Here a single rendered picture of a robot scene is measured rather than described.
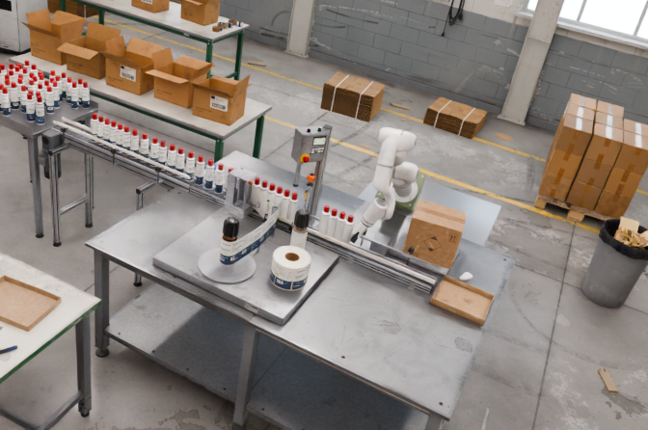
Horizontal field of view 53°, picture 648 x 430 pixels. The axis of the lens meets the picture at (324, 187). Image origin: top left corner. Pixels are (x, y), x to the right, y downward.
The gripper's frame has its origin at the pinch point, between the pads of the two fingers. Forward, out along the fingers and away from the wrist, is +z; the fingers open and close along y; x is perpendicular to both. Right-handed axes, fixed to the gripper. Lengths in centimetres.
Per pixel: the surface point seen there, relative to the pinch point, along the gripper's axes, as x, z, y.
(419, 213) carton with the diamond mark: 20.7, -26.4, -24.8
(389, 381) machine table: 57, -9, 80
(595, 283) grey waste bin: 167, 22, -185
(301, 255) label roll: -14.9, -3.4, 44.3
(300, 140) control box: -58, -31, 0
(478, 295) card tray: 75, -16, -11
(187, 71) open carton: -206, 71, -133
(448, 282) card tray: 58, -10, -11
